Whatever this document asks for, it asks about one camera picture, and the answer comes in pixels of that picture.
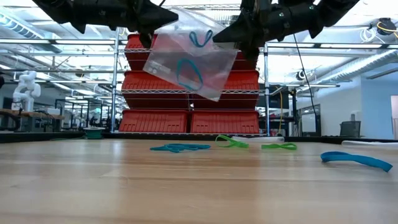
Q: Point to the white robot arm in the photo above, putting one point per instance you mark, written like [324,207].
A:
[26,90]

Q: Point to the black ceiling device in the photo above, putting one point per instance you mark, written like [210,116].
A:
[385,26]

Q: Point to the small round spool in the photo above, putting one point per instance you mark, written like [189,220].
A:
[93,133]

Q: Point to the wooden background workbench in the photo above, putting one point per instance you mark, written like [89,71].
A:
[31,115]

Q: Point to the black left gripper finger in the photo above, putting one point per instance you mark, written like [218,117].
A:
[161,21]
[161,12]

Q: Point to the black monitor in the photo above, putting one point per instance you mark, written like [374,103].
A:
[276,101]

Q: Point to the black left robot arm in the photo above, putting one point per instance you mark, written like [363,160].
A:
[62,9]

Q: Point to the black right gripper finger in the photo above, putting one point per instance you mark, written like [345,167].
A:
[239,39]
[236,28]

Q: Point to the blue rubber band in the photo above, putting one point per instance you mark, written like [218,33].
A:
[357,158]
[178,73]
[199,46]

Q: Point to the black aluminium table frame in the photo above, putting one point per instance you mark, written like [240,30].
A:
[46,136]

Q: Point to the black framed whiteboard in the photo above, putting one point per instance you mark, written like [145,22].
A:
[309,121]

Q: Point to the teal thin rubber band tangle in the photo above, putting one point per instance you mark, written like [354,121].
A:
[177,147]

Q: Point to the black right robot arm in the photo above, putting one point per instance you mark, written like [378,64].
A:
[335,12]

